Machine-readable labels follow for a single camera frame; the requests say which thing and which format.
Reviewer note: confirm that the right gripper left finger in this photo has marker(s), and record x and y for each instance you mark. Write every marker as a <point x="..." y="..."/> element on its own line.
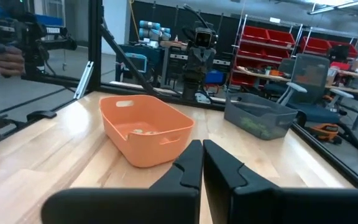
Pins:
<point x="135" y="205"/>

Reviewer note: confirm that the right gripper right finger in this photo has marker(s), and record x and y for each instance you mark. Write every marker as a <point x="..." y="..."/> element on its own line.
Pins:
<point x="259" y="205"/>

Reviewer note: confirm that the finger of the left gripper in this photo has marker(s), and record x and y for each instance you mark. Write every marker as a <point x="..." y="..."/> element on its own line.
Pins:
<point x="207" y="59"/>
<point x="198" y="59"/>

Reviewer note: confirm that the neon green plastic spider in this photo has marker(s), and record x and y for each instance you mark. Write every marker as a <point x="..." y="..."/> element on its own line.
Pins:
<point x="249" y="122"/>
<point x="263" y="130"/>

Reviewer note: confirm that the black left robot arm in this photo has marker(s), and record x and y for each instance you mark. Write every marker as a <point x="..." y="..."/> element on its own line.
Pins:
<point x="194" y="85"/>

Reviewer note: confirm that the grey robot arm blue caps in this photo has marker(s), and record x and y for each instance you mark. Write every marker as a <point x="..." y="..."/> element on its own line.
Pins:
<point x="152" y="29"/>

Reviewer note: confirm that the blue box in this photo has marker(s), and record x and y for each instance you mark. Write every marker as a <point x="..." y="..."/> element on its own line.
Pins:
<point x="214" y="77"/>

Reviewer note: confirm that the wooden workbench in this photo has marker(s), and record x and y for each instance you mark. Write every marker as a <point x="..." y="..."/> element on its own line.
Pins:
<point x="259" y="74"/>

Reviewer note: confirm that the blue screen monitor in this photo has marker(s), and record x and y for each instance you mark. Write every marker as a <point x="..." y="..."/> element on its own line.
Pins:
<point x="135" y="62"/>

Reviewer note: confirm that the orange plastic bin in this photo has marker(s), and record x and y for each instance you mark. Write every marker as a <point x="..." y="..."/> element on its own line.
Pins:
<point x="154" y="146"/>

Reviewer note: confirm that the red bin storage rack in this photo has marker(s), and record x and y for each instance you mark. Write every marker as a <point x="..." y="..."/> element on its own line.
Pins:
<point x="269" y="40"/>

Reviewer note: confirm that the grey office chair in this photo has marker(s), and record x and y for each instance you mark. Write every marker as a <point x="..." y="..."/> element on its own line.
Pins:
<point x="287" y="66"/>

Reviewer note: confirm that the dark grey plastic bin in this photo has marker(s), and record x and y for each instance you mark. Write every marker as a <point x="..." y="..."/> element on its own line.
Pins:
<point x="278" y="121"/>

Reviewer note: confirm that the orange black power tool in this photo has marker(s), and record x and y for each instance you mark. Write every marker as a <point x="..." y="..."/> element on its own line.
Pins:
<point x="325" y="130"/>

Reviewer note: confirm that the office chair base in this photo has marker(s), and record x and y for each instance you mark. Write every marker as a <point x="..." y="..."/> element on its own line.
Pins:
<point x="309" y="77"/>

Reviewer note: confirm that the black table clamp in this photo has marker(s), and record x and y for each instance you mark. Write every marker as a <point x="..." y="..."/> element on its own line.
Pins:
<point x="40" y="115"/>

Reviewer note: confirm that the ceiling light strip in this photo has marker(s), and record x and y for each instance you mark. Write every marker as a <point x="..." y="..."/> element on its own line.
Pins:
<point x="340" y="5"/>

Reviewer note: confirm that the person's hand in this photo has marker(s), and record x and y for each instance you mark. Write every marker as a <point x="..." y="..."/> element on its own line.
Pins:
<point x="6" y="62"/>

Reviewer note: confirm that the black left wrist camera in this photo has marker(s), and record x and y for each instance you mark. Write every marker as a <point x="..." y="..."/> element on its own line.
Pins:
<point x="203" y="39"/>

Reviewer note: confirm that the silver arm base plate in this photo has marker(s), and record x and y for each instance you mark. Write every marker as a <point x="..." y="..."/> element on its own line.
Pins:
<point x="202" y="98"/>

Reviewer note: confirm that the black aluminium table frame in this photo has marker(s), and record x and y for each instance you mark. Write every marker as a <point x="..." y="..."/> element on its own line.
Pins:
<point x="95" y="46"/>

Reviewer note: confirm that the silver aluminium frame bracket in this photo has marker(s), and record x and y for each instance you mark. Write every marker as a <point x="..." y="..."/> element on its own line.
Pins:
<point x="84" y="79"/>

